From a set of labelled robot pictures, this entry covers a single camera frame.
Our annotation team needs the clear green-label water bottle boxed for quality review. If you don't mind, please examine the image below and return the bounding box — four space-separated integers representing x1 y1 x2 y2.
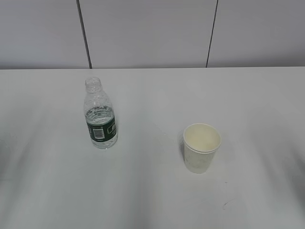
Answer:
83 77 118 149

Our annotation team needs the white paper cup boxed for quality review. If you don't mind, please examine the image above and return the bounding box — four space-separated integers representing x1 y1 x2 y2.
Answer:
183 123 221 174

